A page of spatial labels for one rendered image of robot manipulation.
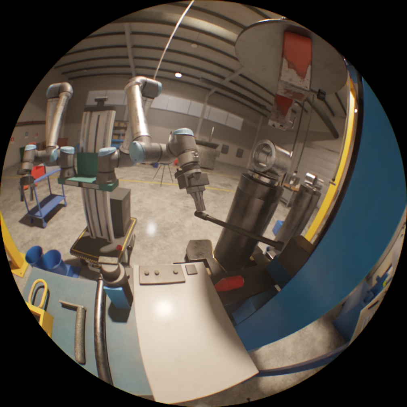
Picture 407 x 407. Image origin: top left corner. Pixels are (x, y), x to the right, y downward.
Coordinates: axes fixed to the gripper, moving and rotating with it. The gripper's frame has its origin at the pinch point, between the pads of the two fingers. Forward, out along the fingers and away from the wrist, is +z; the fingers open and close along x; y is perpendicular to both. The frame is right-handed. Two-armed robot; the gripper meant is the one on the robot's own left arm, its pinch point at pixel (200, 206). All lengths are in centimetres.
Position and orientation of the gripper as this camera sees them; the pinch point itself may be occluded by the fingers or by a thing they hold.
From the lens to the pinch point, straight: 55.9
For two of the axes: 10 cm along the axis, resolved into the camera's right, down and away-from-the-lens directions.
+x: 6.5, -1.7, 7.4
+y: 7.2, -1.7, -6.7
